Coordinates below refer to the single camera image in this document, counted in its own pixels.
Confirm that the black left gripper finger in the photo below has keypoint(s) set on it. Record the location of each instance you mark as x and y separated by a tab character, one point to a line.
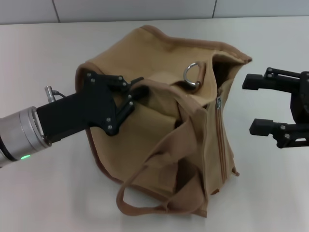
138	93
120	82

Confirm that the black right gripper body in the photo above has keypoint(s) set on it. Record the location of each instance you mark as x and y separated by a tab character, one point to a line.
301	104

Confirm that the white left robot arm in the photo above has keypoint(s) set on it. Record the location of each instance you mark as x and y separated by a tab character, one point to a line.
19	137

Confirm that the silver zipper pull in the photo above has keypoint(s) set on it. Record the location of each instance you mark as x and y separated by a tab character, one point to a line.
218	102

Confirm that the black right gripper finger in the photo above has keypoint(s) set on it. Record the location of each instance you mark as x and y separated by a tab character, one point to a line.
263	128
253	82

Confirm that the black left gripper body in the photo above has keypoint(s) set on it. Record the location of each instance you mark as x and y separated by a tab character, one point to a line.
79	108

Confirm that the khaki canvas food bag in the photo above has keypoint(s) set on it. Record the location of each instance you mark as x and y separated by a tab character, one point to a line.
157	135

